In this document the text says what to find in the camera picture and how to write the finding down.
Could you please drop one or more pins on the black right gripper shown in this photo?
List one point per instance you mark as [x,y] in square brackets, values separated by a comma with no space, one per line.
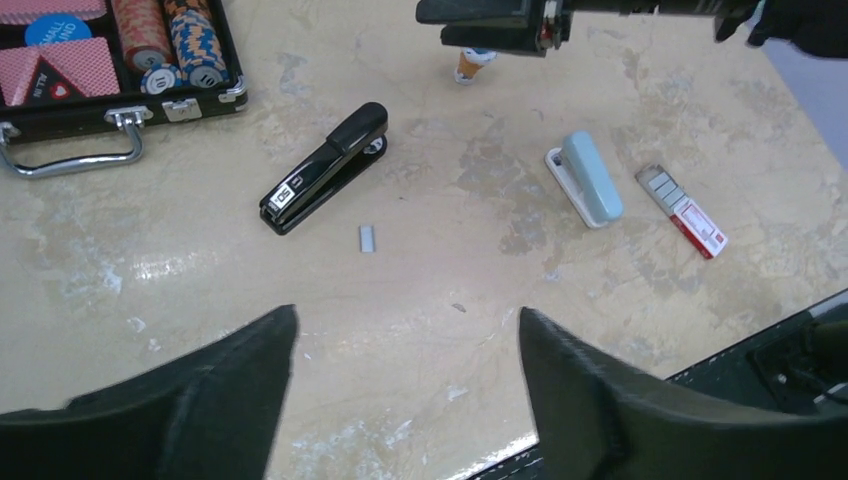
[816,28]

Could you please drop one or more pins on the blue dealer button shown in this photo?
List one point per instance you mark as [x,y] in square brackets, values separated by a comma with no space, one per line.
[56,28]

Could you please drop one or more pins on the light blue stapler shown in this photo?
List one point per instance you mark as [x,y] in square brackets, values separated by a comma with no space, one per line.
[579,169]

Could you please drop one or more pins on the black poker chip case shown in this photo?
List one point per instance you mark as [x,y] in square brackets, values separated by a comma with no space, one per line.
[176,61]

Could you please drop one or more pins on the grey staple strip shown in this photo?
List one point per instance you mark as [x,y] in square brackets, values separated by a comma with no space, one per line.
[367,239]

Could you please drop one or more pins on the small cupcake toy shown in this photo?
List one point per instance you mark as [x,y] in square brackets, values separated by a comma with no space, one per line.
[471,61]

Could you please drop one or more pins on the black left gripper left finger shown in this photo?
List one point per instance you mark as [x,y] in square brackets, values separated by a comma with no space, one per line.
[210,414]

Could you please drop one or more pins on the pink playing card deck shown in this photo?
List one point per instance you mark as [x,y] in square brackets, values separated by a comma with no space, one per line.
[59,72]

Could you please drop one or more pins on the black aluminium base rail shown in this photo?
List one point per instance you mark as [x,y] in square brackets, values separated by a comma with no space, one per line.
[796,366]

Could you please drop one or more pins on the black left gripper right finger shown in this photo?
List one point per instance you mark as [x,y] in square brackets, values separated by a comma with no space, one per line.
[597,417]

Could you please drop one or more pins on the black stapler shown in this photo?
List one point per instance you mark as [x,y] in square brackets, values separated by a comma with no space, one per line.
[351,148]

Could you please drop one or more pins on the red white staple box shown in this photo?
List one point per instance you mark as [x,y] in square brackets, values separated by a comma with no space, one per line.
[683,211]

